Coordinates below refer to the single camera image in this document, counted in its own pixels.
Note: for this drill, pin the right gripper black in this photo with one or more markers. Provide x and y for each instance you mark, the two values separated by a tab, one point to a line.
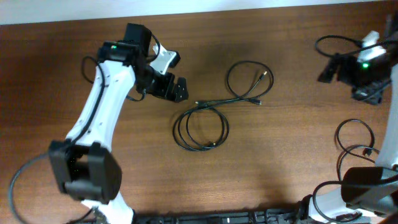
349	76

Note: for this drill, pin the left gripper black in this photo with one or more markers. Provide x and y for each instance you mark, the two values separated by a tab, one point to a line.
163	90

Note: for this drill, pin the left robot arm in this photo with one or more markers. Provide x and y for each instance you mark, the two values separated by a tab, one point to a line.
83	165

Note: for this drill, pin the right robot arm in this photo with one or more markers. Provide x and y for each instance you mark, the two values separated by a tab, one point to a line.
366	184

